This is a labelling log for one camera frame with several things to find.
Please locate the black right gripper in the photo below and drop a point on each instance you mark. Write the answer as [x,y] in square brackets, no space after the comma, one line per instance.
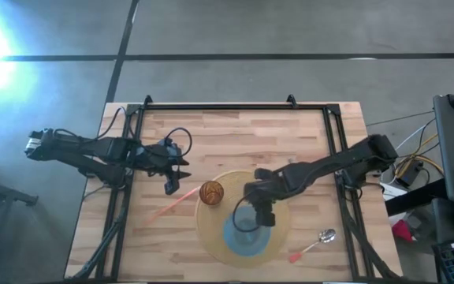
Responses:
[262,189]

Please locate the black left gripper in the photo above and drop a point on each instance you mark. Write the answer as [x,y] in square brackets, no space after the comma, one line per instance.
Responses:
[160,158]

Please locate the translucent blue plastic bowl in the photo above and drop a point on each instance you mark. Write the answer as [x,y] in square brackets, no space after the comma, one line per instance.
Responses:
[246,244]

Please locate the amber ribbed glass cup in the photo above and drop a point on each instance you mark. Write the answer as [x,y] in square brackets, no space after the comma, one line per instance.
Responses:
[211,192]

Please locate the pink chopstick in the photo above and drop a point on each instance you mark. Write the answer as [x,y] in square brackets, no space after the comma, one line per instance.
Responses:
[172,206]

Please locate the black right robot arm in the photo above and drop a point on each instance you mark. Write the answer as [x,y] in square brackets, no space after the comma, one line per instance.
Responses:
[329,161]

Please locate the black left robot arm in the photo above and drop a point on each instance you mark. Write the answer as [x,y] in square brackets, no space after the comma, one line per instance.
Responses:
[93,148]

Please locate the round woven straw placemat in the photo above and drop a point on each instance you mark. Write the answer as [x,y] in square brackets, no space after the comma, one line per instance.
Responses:
[211,232]

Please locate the white power strip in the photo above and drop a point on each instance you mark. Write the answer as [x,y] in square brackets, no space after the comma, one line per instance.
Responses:
[392,191]

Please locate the red floor item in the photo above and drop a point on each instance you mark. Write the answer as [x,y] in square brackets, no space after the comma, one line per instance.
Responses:
[402,230]

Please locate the black slanted bar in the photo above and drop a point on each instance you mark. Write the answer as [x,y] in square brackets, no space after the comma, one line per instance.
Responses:
[412,197]

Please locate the small black power adapter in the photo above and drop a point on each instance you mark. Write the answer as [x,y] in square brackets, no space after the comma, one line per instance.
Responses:
[410,173]

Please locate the black floor stand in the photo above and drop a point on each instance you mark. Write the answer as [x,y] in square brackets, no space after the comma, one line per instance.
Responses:
[6,193]

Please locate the black frame bracket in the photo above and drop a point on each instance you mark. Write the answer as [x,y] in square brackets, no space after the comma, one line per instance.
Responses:
[291,99]
[147,99]

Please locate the black aluminium table frame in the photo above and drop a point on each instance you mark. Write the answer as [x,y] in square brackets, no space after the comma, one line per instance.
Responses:
[231,107]

